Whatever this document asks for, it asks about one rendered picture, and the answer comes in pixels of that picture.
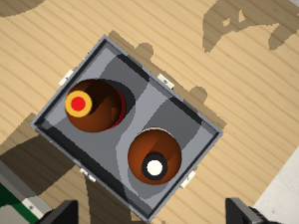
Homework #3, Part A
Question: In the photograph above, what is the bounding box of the grey rectangular tray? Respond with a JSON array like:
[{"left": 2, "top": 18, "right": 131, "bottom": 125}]
[{"left": 30, "top": 35, "right": 224, "bottom": 224}]

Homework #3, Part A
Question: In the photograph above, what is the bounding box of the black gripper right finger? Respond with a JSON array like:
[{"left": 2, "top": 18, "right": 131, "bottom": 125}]
[{"left": 225, "top": 197, "right": 282, "bottom": 224}]

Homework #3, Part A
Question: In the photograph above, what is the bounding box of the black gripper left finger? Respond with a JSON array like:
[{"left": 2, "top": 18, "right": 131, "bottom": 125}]
[{"left": 35, "top": 200, "right": 79, "bottom": 224}]

